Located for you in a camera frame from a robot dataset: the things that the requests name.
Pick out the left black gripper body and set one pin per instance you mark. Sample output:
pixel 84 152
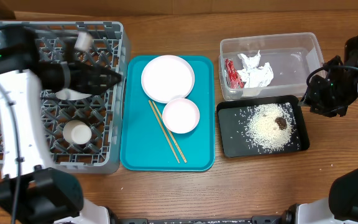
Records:
pixel 57 78

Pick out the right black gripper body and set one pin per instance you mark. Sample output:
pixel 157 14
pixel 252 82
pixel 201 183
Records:
pixel 317 97

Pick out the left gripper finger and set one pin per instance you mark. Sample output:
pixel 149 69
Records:
pixel 95 88
pixel 100 74

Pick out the grey shallow bowl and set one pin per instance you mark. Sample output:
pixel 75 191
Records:
pixel 68 94

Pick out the white paper cup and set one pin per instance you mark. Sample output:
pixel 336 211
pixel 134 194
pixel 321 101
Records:
pixel 76 132

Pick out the wooden chopstick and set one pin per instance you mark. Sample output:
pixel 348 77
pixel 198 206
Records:
pixel 163 129
pixel 171 137

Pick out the brown food chunk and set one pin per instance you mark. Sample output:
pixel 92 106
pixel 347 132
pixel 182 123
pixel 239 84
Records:
pixel 281 122

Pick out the large white round plate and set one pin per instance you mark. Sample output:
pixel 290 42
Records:
pixel 167 77

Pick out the white napkin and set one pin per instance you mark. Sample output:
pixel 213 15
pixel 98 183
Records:
pixel 253 74

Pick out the pile of white rice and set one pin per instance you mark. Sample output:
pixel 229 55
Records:
pixel 259 133

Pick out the red snack wrapper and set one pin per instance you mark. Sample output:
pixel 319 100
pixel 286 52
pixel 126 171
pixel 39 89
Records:
pixel 233 78

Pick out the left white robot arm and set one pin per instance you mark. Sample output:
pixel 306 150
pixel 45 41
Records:
pixel 32 190

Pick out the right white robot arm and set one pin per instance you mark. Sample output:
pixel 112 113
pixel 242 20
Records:
pixel 341 205

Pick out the clear plastic waste bin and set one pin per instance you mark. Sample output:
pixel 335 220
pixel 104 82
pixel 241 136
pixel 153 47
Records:
pixel 292 57

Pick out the grey plastic dish rack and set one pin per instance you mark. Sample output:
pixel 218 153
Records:
pixel 111 48

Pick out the teal plastic serving tray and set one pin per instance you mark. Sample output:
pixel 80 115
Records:
pixel 144 146

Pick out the black rectangular tray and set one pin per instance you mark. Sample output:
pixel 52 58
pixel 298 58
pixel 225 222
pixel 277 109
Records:
pixel 228 125

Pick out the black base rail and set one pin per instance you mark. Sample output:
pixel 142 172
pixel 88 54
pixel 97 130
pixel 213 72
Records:
pixel 253 220

